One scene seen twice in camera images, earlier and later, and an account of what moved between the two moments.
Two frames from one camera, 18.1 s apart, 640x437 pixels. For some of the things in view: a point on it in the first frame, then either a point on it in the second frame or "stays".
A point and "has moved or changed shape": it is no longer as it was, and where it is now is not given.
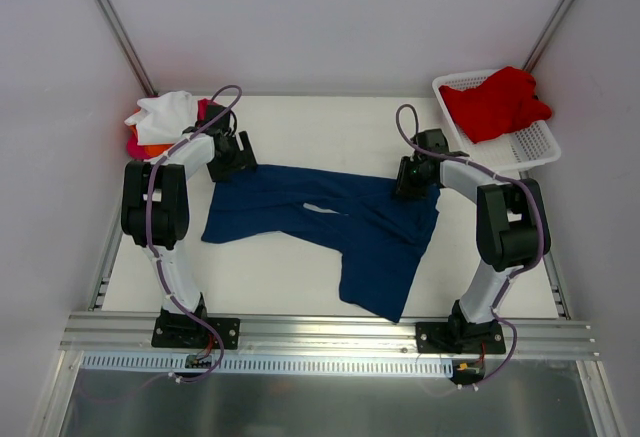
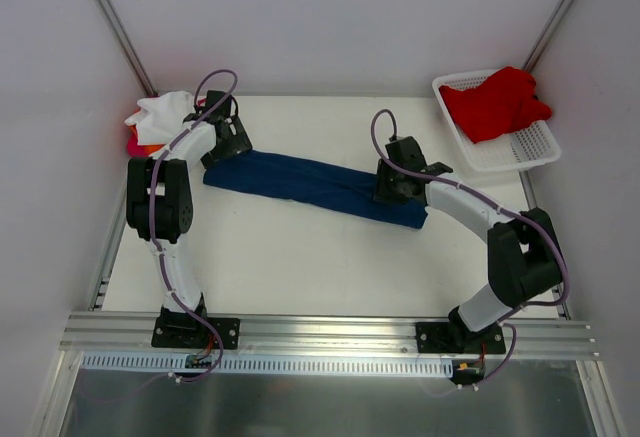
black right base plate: [459, 338] stays
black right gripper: [406, 185] -> [391, 187]
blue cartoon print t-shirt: [381, 233] has moved or changed shape
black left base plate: [183, 331] stays
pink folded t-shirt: [138, 151] stays
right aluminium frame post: [559, 14] stays
